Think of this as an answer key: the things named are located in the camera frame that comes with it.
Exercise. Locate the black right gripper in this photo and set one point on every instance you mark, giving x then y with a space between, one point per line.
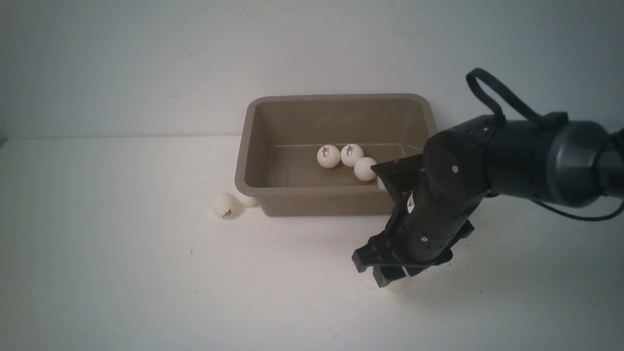
421 232

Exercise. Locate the white ball with dark mark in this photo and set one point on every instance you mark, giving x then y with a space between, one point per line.
397 285

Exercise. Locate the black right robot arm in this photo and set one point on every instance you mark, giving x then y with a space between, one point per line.
571 165

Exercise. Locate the white ball beside bin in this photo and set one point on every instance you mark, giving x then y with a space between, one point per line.
246 200

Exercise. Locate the tan plastic bin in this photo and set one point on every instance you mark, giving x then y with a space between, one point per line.
277 160

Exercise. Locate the white ball with logo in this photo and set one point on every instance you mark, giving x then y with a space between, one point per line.
223 205

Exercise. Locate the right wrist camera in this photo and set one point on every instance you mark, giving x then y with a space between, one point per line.
400 176

